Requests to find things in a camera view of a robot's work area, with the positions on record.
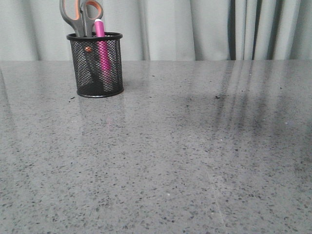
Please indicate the pink pen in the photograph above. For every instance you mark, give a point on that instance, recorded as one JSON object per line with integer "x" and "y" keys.
{"x": 103, "y": 55}

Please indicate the black mesh pen holder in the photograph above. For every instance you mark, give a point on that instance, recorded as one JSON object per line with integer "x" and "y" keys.
{"x": 87, "y": 66}

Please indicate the grey orange scissors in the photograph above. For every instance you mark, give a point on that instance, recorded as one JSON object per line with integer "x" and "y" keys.
{"x": 81, "y": 23}

